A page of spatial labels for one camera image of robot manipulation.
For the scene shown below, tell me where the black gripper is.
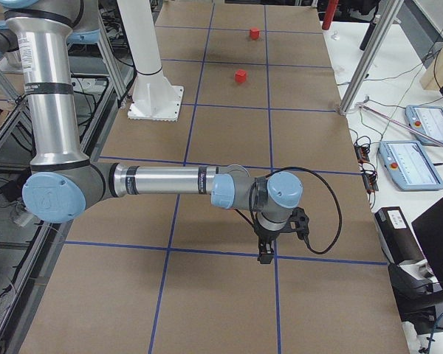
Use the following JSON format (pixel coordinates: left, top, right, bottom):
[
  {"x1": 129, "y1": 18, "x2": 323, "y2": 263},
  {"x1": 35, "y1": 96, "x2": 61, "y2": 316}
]
[{"x1": 253, "y1": 207, "x2": 309, "y2": 265}]

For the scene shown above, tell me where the red cube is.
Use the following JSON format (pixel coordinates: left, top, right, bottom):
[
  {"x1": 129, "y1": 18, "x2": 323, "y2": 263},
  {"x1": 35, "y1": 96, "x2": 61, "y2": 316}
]
[
  {"x1": 249, "y1": 27, "x2": 261, "y2": 41},
  {"x1": 234, "y1": 69, "x2": 247, "y2": 84}
]

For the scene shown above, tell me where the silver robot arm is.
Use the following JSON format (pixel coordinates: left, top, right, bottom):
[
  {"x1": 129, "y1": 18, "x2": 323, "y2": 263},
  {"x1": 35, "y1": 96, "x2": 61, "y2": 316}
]
[
  {"x1": 1, "y1": 1, "x2": 309, "y2": 264},
  {"x1": 0, "y1": 20, "x2": 23, "y2": 73}
]

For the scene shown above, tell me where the black box with label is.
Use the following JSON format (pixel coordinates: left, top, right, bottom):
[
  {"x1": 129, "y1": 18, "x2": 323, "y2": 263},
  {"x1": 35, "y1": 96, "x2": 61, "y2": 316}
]
[{"x1": 374, "y1": 206, "x2": 425, "y2": 265}]

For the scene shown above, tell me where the near teach pendant tablet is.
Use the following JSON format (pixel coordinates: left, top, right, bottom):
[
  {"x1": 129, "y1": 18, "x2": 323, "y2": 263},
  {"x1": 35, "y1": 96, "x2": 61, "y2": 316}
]
[{"x1": 379, "y1": 140, "x2": 443, "y2": 192}]

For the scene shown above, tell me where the teach pendant tablet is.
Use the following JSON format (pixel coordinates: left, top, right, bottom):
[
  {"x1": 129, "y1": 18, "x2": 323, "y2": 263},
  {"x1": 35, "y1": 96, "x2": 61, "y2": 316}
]
[
  {"x1": 405, "y1": 105, "x2": 443, "y2": 146},
  {"x1": 379, "y1": 140, "x2": 443, "y2": 192}
]

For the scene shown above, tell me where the black computer monitor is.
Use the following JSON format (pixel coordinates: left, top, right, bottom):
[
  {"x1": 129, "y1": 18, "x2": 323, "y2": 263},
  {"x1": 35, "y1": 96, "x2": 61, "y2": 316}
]
[{"x1": 412, "y1": 198, "x2": 443, "y2": 282}]

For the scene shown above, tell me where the metal rod with green tip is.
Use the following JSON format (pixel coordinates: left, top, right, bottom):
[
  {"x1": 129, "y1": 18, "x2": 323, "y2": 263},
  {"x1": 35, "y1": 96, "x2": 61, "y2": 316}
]
[{"x1": 357, "y1": 103, "x2": 443, "y2": 155}]

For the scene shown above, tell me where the far teach pendant tablet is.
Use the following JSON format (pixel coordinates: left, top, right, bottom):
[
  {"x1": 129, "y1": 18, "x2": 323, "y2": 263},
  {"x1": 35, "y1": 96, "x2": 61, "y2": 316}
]
[{"x1": 405, "y1": 105, "x2": 443, "y2": 146}]

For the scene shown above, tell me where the red cylinder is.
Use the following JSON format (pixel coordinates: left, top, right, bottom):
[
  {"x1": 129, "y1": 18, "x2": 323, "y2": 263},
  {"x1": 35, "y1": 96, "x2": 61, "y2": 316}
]
[{"x1": 322, "y1": 0, "x2": 339, "y2": 30}]

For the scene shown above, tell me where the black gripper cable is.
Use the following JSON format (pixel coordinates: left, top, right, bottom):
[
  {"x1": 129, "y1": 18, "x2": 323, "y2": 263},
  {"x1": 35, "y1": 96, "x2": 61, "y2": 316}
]
[{"x1": 260, "y1": 167, "x2": 343, "y2": 255}]

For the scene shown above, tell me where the white pedestal column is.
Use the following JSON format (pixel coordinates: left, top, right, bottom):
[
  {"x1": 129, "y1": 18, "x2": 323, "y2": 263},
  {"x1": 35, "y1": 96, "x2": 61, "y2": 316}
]
[{"x1": 117, "y1": 0, "x2": 184, "y2": 122}]

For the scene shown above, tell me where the aluminium frame post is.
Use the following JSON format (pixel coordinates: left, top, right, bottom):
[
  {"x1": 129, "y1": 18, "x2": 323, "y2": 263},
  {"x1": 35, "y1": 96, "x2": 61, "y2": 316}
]
[{"x1": 338, "y1": 0, "x2": 404, "y2": 116}]

